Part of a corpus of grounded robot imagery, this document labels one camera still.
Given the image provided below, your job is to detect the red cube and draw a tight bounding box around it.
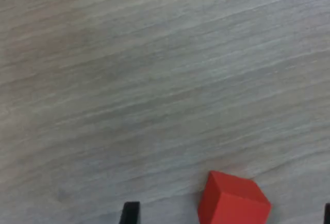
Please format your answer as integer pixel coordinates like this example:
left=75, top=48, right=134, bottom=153
left=197, top=170, right=273, bottom=224

